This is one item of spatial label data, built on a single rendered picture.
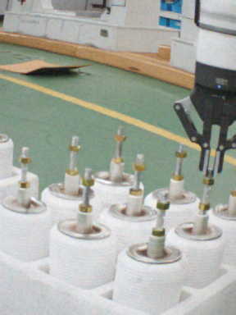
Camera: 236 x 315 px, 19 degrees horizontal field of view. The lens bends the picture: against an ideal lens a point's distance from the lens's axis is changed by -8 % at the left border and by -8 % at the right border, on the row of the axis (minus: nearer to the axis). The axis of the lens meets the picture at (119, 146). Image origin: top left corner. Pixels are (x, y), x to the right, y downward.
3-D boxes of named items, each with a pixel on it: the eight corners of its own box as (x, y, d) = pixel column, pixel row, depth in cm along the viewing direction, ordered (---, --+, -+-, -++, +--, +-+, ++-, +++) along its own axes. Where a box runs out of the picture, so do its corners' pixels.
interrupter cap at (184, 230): (181, 244, 97) (182, 239, 97) (168, 225, 104) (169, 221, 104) (228, 241, 99) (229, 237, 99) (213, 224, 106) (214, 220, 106)
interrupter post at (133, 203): (122, 212, 109) (124, 192, 108) (138, 212, 110) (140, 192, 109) (127, 217, 107) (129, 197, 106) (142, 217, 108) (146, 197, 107)
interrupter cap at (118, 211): (101, 207, 111) (101, 203, 110) (148, 206, 113) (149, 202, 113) (115, 224, 104) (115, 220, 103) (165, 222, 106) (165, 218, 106)
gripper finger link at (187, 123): (179, 98, 99) (204, 133, 100) (170, 105, 100) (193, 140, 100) (178, 101, 97) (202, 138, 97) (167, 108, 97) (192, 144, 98)
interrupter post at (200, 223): (193, 237, 100) (197, 216, 100) (188, 231, 103) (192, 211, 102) (207, 236, 101) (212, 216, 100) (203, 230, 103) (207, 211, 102)
